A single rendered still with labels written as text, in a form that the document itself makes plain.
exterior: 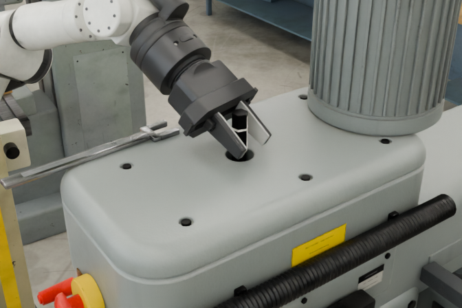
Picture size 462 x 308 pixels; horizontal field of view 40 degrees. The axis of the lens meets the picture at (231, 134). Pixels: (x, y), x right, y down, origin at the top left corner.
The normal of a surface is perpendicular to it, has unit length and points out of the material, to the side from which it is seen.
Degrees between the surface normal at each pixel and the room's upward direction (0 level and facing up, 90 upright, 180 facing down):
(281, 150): 0
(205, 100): 30
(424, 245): 90
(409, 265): 90
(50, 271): 0
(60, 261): 0
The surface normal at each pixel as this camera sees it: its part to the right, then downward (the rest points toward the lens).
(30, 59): 0.72, 0.41
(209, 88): 0.38, -0.60
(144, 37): -0.37, -0.02
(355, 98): -0.50, 0.42
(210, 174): 0.00, -0.88
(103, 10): -0.52, 0.17
